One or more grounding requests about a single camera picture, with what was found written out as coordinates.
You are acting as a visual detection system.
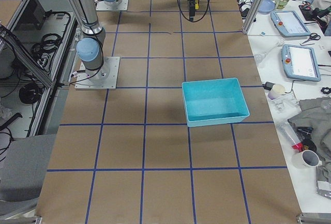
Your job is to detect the lavender bowl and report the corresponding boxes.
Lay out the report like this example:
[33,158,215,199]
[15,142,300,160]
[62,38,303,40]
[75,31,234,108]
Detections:
[258,0,275,14]

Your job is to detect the upper teach pendant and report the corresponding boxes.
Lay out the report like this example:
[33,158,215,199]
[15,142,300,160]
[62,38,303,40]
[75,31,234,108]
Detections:
[270,10,311,37]

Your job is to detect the teach pendant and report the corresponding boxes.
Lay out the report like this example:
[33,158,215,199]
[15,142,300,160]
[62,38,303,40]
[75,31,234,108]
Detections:
[270,10,311,37]
[281,44,321,82]

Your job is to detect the turquoise plastic bin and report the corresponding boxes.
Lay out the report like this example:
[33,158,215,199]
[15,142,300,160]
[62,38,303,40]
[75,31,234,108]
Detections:
[182,78,250,127]

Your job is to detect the lower teach pendant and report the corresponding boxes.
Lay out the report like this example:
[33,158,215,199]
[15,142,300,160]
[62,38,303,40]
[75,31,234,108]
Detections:
[281,44,321,82]

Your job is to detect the white purple cup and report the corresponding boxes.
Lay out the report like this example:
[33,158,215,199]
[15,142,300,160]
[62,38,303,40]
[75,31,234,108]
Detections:
[268,84,285,100]

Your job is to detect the black scissors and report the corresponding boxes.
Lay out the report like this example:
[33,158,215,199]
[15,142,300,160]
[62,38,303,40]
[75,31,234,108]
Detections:
[300,33,321,46]

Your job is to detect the grey cloth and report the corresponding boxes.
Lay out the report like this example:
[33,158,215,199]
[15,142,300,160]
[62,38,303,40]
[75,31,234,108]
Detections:
[289,97,330,167]

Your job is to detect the red clear tube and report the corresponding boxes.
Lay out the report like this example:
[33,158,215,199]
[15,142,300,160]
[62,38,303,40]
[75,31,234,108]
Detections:
[277,122,304,152]

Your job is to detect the white mug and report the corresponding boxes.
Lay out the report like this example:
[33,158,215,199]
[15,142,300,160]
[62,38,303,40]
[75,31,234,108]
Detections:
[292,150,322,169]

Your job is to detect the grey chair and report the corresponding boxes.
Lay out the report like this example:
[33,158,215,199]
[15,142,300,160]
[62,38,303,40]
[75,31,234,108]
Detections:
[1,135,56,220]

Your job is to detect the aluminium frame post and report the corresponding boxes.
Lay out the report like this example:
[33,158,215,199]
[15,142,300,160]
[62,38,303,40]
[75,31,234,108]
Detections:
[243,0,263,35]

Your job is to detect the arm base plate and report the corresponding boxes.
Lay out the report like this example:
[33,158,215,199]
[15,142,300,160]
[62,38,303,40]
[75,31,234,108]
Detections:
[96,0,129,12]
[74,56,120,90]

